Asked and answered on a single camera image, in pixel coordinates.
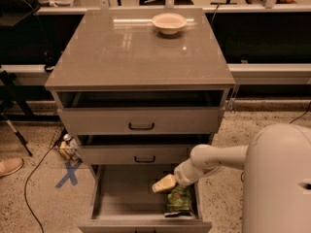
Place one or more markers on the grey drawer cabinet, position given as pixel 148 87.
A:
pixel 117 59

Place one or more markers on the black tripod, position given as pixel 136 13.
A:
pixel 7 104

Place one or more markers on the green jalapeno chip bag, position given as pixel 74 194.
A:
pixel 178 202

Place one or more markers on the grey top drawer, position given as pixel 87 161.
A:
pixel 142 120

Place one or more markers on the white bowl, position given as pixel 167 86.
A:
pixel 168 23

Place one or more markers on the tan shoe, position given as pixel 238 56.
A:
pixel 10 166

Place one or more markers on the grey bottom drawer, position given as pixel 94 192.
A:
pixel 123 202

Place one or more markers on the black chair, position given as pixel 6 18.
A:
pixel 12 12

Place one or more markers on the grey drawer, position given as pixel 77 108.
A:
pixel 123 202
pixel 142 120
pixel 139 149

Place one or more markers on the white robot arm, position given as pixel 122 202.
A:
pixel 277 177

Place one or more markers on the grey middle drawer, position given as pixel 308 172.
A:
pixel 139 149

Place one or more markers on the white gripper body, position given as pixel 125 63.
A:
pixel 183 175

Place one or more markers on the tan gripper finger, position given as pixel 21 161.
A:
pixel 165 183

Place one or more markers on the blue tape cross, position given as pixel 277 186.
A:
pixel 70 176

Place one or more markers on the wire basket with bottles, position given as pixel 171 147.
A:
pixel 64 144

